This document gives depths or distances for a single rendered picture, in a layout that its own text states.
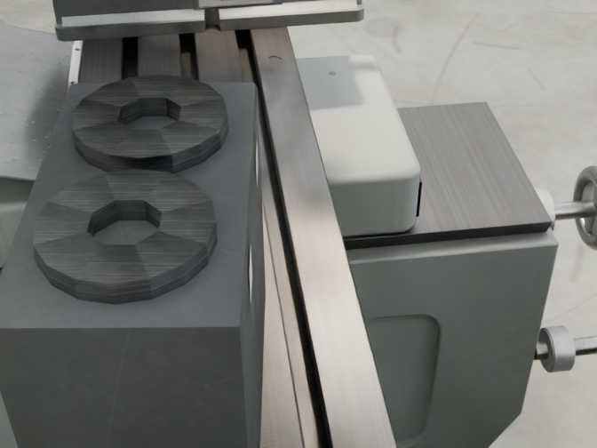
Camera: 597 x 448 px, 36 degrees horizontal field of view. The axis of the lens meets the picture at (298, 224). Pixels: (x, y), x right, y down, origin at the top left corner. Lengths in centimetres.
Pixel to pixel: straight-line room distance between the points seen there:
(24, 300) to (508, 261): 77
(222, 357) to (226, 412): 4
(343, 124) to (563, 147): 159
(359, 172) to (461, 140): 26
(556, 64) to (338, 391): 246
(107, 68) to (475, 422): 70
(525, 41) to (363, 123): 207
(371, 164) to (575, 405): 102
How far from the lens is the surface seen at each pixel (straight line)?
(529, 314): 121
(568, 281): 220
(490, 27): 321
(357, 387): 65
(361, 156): 105
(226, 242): 47
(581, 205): 132
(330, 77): 119
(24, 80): 113
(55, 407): 48
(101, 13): 107
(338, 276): 72
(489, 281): 115
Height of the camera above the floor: 143
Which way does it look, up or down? 39 degrees down
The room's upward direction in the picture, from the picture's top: 1 degrees counter-clockwise
